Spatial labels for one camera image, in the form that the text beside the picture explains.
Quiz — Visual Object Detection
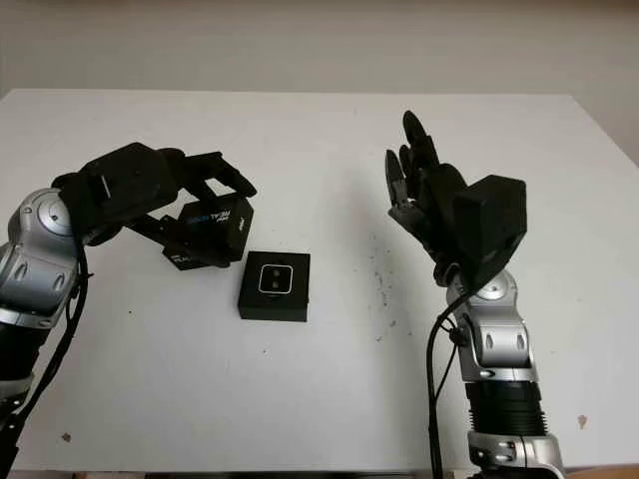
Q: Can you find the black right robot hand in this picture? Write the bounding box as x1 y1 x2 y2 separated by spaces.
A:
383 110 481 286

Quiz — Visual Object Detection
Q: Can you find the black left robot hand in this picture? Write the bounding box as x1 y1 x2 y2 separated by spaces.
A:
51 142 259 269

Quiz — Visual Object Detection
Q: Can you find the black RealSense box lid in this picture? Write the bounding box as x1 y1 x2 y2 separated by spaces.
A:
160 197 255 272

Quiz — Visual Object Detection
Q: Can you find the small silver depth camera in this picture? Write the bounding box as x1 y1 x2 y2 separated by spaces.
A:
258 263 295 296

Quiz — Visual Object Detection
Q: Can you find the black box base with foam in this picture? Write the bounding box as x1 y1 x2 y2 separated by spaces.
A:
237 250 313 322

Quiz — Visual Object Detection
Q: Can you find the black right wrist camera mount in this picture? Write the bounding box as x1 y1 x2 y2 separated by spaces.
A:
453 174 529 292

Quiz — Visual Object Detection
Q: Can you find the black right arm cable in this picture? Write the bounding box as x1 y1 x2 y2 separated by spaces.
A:
425 286 475 479

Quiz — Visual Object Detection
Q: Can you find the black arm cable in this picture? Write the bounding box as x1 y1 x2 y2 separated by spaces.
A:
425 286 475 479
9 242 96 430

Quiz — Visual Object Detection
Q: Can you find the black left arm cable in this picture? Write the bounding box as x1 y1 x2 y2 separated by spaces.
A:
9 242 96 430

